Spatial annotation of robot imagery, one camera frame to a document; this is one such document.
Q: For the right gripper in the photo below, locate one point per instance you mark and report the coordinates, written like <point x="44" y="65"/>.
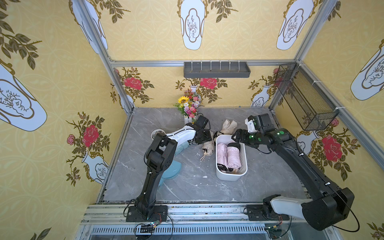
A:
<point x="240" y="137"/>

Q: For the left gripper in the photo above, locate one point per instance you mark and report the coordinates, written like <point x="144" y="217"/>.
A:
<point x="205" y="135"/>

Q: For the teal umbrella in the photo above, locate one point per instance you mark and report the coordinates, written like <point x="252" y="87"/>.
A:
<point x="181" y="147"/>

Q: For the white plastic storage box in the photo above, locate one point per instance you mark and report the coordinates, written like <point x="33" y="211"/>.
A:
<point x="238" y="173"/>

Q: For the pink umbrella front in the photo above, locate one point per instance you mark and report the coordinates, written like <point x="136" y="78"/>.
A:
<point x="233" y="152"/>

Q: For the cream umbrella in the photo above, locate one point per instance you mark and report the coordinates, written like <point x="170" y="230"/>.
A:
<point x="208" y="148"/>

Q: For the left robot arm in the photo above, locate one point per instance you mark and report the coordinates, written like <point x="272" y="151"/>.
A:
<point x="159" y="157"/>

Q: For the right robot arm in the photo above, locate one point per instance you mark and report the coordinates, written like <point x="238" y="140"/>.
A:
<point x="328" y="204"/>

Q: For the beige folded umbrella back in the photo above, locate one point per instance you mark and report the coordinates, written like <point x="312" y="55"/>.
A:
<point x="228" y="128"/>

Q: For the flower bouquet in vase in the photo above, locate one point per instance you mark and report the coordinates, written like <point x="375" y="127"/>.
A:
<point x="188" y="105"/>

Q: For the teal hand mirror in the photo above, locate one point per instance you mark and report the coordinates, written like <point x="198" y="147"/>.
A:
<point x="172" y="171"/>

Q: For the white cup with pebbles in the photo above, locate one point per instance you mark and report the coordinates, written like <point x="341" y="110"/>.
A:
<point x="155" y="132"/>

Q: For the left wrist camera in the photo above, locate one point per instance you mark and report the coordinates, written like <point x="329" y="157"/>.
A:
<point x="202" y="123"/>

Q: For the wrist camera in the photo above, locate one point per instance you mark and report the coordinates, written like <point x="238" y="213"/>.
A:
<point x="260" y="123"/>
<point x="202" y="123"/>

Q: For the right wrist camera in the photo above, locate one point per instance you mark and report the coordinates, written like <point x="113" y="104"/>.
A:
<point x="260" y="123"/>

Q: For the grey wall shelf rack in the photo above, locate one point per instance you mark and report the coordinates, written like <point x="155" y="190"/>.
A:
<point x="216" y="69"/>

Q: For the black wire mesh basket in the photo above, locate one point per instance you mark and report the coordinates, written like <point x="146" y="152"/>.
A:
<point x="309" y="104"/>

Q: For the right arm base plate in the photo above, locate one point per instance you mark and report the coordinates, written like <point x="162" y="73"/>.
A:
<point x="263" y="213"/>

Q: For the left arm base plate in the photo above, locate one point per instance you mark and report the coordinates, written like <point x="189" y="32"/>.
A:
<point x="157" y="213"/>

